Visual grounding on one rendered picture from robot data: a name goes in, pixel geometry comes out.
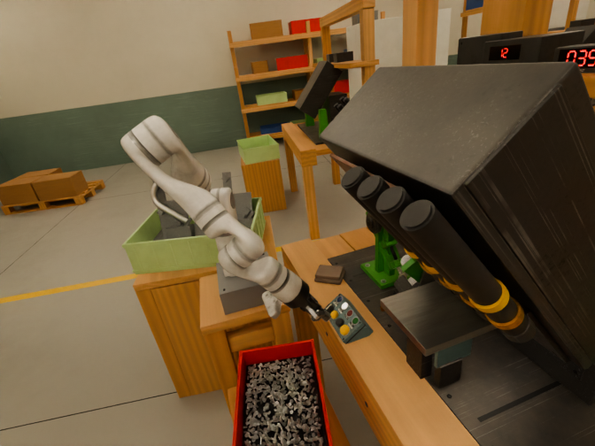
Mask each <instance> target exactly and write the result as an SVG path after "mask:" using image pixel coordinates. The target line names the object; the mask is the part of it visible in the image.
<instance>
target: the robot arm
mask: <svg viewBox="0 0 595 446"><path fill-rule="evenodd" d="M120 143H121V146H122V148H123V150H124V151H125V152H126V153H127V155H128V157H129V158H131V159H132V160H133V161H134V162H135V164H136V165H138V166H139V167H140V168H141V169H142V170H143V171H144V172H145V173H146V174H147V175H148V176H149V177H150V178H151V179H152V180H153V181H154V182H155V183H156V184H157V185H158V186H159V187H160V188H161V189H163V190H164V191H165V192H166V193H167V194H168V195H169V196H170V197H172V198H173V200H174V201H175V202H176V203H177V204H178V205H180V206H181V208H182V209H183V210H184V211H185V212H187V213H188V214H189V215H190V217H191V218H192V219H193V220H194V221H195V223H196V224H197V225H198V226H199V227H200V229H201V230H202V231H203V232H204V233H205V234H206V235H207V236H208V237H209V238H211V239H214V238H215V241H216V244H217V248H218V252H219V254H218V259H219V262H220V265H221V266H222V269H223V272H224V275H225V277H227V276H230V277H234V276H237V277H241V278H244V279H246V280H249V281H254V282H257V283H258V284H259V285H260V286H262V287H263V288H265V289H266V290H268V291H266V292H265V293H263V295H262V299H263V302H264V304H265V306H266V308H267V313H268V315H269V316H270V317H271V318H273V319H277V318H278V317H279V315H280V313H281V307H282V303H284V304H286V305H287V306H289V307H290V308H292V309H295V308H298V307H300V309H301V310H302V311H306V312H308V313H309V314H311V315H312V316H311V319H312V321H319V320H320V319H323V320H324V321H325V322H327V321H329V320H330V319H331V315H330V314H329V313H328V312H327V311H326V310H324V309H323V308H322V307H321V305H320V304H319V303H318V301H317V300H316V299H315V298H314V297H313V296H312V295H311V294H310V289H309V286H308V284H307V283H306V282H305V281H303V280H302V279H301V278H300V277H298V276H297V275H296V274H295V273H293V272H292V271H291V270H289V269H287V268H286V267H285V266H283V265H282V264H281V263H279V262H278V261H277V260H276V259H274V258H272V257H264V258H261V259H259V260H257V259H258V258H259V257H260V256H261V255H262V254H263V253H264V250H265V246H264V243H263V241H262V239H261V238H260V237H259V236H258V235H257V234H256V233H254V232H253V231H251V230H250V229H249V228H248V227H246V226H244V225H243V224H241V223H240V222H239V221H238V218H237V213H236V203H235V197H234V194H233V191H232V189H231V188H210V187H211V184H212V179H211V175H210V174H209V173H208V171H207V170H206V169H205V168H204V167H203V165H202V164H201V163H200V162H199V161H198V160H197V159H196V158H195V157H194V156H193V155H192V154H191V153H190V152H189V150H188V149H187V148H186V146H185V145H184V143H183V142H182V140H181V139H180V138H179V136H178V135H177V133H175V131H174V130H173V129H172V128H171V127H170V126H169V125H168V124H167V122H166V121H164V120H163V119H162V118H160V117H158V116H150V117H149V118H147V119H145V120H144V121H143V122H141V123H140V124H139V125H138V126H136V127H135V128H133V129H132V130H131V131H129V132H128V133H127V134H126V135H124V136H123V137H122V138H121V140H120ZM171 156H172V162H171V176H169V175H168V174H166V173H165V172H163V171H162V170H161V169H160V168H159V166H160V165H161V164H162V163H164V162H165V161H166V160H167V159H169V158H170V157H171ZM255 260H257V261H255Z"/></svg>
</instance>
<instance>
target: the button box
mask: <svg viewBox="0 0 595 446"><path fill-rule="evenodd" d="M340 296H341V297H342V298H343V299H342V301H341V302H338V301H337V298H338V297H340ZM344 303H347V307H346V308H345V309H343V308H342V305H343V304H344ZM331 304H333V305H334V309H333V310H332V311H337V312H338V316H337V317H336V318H335V319H333V318H331V319H330V320H329V321H330V323H331V324H332V326H333V327H334V329H335V330H336V332H337V333H338V335H339V337H340V338H341V340H342V341H343V342H344V343H345V344H347V343H351V342H355V341H357V340H360V339H362V338H365V337H368V336H370V335H371V334H372V333H373V330H372V328H371V327H370V326H369V325H368V323H367V322H366V321H365V320H364V319H363V317H362V316H361V315H360V313H359V312H358V310H357V309H356V308H355V307H354V305H353V304H352V302H351V301H350V300H348V299H347V298H346V297H345V296H343V295H342V294H341V293H340V294H339V295H338V296H337V297H336V298H335V299H334V300H333V301H332V302H331ZM324 310H326V307H325V308H324ZM349 310H352V315H351V316H347V312H348V311H349ZM326 311H327V310H326ZM332 311H328V313H329V314H330V315H331V312H332ZM338 318H341V319H343V321H344V323H343V325H347V326H348V327H349V328H350V330H349V333H348V334H346V335H342V334H341V333H340V328H341V326H340V327H339V326H337V325H336V320H337V319H338ZM354 318H358V319H359V321H358V323H357V324H353V323H352V320H353V319H354ZM343 325H342V326H343Z"/></svg>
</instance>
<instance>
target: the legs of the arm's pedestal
mask: <svg viewBox="0 0 595 446"><path fill-rule="evenodd" d="M205 339H206V342H207V345H208V348H209V351H210V353H211V356H212V361H213V363H214V366H215V369H216V372H217V374H218V377H219V381H220V385H221V388H222V391H223V394H224V396H225V399H226V402H227V405H228V409H229V412H230V415H231V410H230V405H229V400H228V389H229V388H233V387H235V386H236V385H237V375H238V363H239V353H238V351H239V350H244V349H247V348H250V347H253V346H256V345H259V344H262V343H265V342H271V341H272V343H273V346H274V345H279V344H284V343H290V342H294V337H293V332H292V326H291V321H290V312H289V311H288V312H285V313H282V314H280V315H279V317H278V318H277V319H273V318H271V317H269V318H267V321H264V322H261V323H258V324H255V325H251V326H248V327H243V328H239V329H237V330H232V328H229V329H225V330H222V331H219V332H216V333H212V334H207V335H205Z"/></svg>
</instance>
